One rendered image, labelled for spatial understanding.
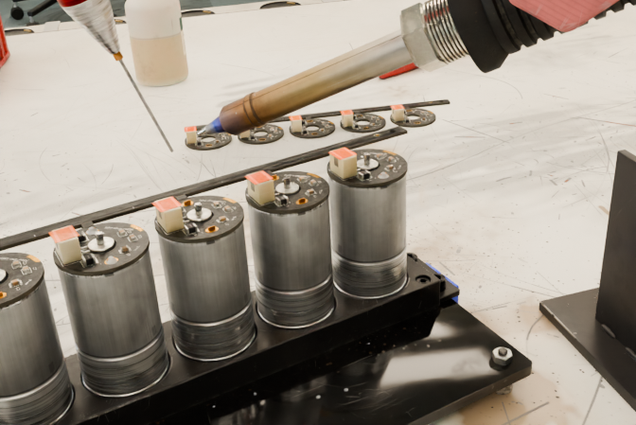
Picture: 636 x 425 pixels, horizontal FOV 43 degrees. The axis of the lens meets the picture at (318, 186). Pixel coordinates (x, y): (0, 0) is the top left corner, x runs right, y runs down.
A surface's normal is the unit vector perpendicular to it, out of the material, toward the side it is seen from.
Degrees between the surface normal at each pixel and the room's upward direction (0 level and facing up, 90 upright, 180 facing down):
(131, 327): 90
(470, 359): 0
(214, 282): 90
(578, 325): 0
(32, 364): 90
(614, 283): 90
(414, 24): 39
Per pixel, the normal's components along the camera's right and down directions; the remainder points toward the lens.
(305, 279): 0.29, 0.43
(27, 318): 0.79, 0.25
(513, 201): -0.05, -0.89
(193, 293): -0.14, 0.46
